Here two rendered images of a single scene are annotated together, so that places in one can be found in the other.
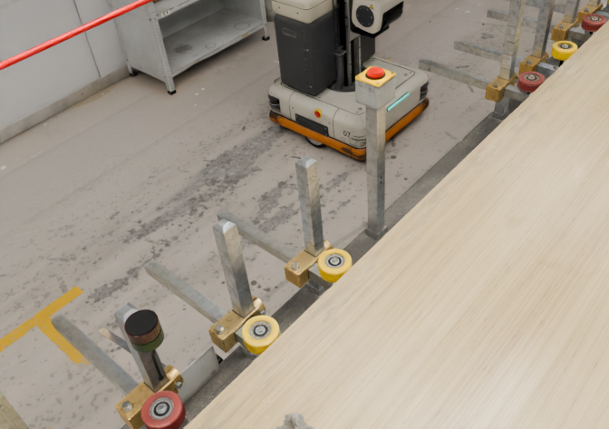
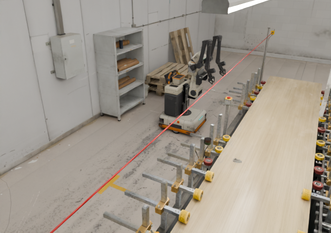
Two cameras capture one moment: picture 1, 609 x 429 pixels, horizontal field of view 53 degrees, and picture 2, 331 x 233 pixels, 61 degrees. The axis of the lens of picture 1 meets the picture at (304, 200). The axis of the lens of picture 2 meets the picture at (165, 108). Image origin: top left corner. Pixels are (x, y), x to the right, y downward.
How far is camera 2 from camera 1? 1.94 m
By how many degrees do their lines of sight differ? 22
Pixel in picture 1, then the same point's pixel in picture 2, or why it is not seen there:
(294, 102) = (169, 119)
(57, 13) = (85, 94)
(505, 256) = (260, 133)
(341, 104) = (184, 118)
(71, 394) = (131, 201)
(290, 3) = (171, 89)
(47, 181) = (88, 148)
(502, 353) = (267, 147)
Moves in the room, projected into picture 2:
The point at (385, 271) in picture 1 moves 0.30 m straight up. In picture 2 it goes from (238, 137) to (241, 112)
